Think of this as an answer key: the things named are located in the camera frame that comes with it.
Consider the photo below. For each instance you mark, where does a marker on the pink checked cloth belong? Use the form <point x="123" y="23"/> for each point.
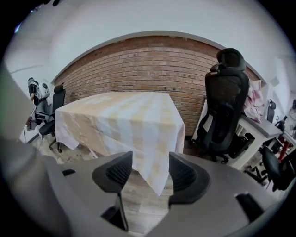
<point x="254" y="104"/>

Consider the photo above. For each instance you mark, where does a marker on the beige checked flower tablecloth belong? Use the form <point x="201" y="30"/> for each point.
<point x="120" y="122"/>

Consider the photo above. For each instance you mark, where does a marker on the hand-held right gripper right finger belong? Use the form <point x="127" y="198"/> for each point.
<point x="208" y="208"/>

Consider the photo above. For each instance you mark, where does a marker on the black office chair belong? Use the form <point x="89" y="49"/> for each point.
<point x="222" y="108"/>
<point x="277" y="169"/>
<point x="56" y="108"/>
<point x="271" y="111"/>

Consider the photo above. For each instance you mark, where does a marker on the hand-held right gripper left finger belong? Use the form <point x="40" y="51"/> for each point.
<point x="88" y="185"/>

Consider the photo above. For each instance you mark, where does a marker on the white humanoid robot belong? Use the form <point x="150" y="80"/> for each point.
<point x="40" y="91"/>

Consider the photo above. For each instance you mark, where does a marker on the dark desk with white legs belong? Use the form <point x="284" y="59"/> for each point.
<point x="259" y="129"/>

